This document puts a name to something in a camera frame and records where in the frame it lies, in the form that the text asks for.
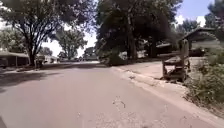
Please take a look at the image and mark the dark bush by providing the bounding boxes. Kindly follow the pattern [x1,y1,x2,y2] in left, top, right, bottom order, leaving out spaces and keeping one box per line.
[105,49,127,67]

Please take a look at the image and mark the large dark tree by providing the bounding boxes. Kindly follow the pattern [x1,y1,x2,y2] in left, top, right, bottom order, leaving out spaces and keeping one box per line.
[94,0,183,63]

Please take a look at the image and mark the pale concrete driveway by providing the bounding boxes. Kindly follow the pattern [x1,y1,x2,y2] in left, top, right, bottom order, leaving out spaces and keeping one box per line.
[119,56,208,81]

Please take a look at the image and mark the small light green tree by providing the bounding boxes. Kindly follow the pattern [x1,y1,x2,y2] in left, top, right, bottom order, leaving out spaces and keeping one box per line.
[54,27,89,61]

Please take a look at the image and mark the pale concrete gutter strip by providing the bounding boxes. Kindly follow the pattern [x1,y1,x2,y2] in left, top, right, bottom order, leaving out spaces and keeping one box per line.
[111,65,224,128]

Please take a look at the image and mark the grey asphalt road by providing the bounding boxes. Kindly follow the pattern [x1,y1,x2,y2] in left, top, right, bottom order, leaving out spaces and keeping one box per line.
[0,61,218,128]

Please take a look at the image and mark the pale building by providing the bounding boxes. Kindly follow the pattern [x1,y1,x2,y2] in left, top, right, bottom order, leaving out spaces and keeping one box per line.
[43,54,60,65]

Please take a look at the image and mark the broad leafy tree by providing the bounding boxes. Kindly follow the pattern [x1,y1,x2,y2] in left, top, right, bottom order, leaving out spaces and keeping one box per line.
[0,0,96,67]

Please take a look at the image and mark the shaded grass verge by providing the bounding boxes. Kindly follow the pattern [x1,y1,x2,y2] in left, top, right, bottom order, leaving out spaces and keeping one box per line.
[0,65,45,75]

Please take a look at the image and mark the gabled roof house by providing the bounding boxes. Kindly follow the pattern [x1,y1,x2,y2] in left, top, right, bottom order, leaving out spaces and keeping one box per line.
[181,26,224,58]

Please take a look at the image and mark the low house with carport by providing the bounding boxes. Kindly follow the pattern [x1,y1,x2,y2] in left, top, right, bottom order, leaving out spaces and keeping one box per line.
[0,49,31,69]

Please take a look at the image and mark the green roadside bushes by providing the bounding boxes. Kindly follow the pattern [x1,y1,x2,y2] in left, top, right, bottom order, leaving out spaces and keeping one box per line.
[184,47,224,108]

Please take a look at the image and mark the tall tree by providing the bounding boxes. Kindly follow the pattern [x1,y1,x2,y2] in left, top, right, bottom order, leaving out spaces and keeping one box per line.
[204,0,224,30]

